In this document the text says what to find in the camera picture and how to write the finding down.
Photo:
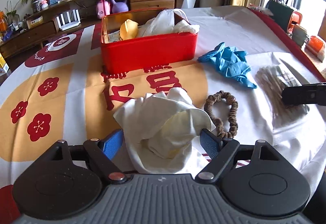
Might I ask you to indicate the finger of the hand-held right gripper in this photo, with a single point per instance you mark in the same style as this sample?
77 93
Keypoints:
303 95

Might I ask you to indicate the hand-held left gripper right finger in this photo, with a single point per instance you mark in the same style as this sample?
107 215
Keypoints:
208 143

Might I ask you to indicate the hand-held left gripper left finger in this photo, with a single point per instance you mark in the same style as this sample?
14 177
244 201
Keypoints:
113 142

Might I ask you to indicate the cotton swab packet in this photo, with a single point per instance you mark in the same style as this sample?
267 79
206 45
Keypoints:
270 86

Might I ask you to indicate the white cloth glove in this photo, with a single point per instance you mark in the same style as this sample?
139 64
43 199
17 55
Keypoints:
158 117

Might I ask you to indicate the red tin box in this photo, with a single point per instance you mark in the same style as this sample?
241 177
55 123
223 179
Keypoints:
147 53

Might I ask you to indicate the translucent white plastic bag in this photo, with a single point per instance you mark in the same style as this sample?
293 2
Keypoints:
160 22

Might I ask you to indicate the brown scrunchie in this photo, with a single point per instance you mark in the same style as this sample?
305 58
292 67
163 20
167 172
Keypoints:
207 106

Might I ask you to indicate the orange packet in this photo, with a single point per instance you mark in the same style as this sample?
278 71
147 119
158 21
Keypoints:
317 46

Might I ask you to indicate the green mug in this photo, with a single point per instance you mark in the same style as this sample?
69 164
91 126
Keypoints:
300 35

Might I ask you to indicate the orange stool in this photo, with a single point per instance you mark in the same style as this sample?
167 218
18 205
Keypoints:
295 18

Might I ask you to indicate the crumpled blue nitrile gloves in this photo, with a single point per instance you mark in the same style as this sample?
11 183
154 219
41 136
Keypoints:
229 60

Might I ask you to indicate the green knife block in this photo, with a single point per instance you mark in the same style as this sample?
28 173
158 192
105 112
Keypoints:
280 13

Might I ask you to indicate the printed tablecloth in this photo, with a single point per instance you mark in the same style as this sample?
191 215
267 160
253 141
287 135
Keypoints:
229 32

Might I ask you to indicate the white router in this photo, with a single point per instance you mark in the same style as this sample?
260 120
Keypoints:
67 20

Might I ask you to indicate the yellow gift box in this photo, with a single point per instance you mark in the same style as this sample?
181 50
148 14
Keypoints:
2 63

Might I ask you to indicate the purple kettlebell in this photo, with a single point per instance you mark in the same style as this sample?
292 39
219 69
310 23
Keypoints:
119 4

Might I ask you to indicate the small yellow white box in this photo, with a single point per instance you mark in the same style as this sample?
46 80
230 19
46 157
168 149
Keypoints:
34 21

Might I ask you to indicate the small leafy plant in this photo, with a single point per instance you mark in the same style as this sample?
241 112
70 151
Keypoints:
11 13

